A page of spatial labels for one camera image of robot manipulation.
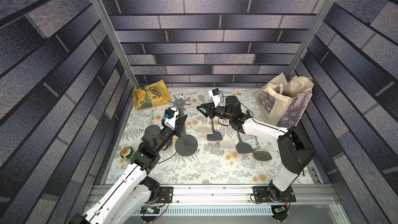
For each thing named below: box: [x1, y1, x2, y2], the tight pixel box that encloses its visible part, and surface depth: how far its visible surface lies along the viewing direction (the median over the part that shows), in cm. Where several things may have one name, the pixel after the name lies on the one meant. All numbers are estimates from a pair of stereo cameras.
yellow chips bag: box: [132, 79, 172, 111], surface depth 108 cm
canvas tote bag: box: [255, 72, 315, 130], surface depth 89 cm
